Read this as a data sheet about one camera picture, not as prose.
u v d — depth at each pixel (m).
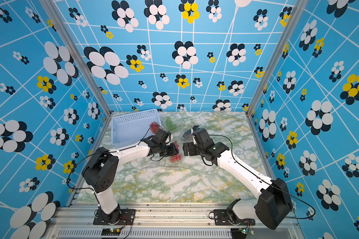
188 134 1.02
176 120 1.12
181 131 1.08
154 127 1.07
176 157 0.87
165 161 0.94
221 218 0.72
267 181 0.42
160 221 0.72
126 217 0.73
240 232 0.70
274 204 0.39
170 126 1.08
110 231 0.72
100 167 0.53
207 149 0.59
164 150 0.79
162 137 0.74
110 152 0.52
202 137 0.60
